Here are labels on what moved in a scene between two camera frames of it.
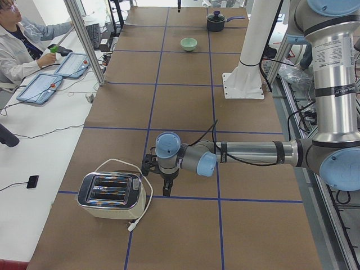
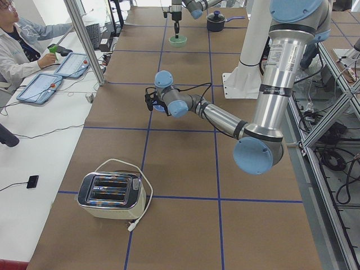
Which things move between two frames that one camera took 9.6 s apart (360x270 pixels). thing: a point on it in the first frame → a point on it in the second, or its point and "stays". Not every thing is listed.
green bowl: (188, 44) → (179, 42)
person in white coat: (22, 40) stays
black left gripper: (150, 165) → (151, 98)
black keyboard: (93, 31) stays
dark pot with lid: (215, 21) stays
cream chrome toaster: (112, 195) stays
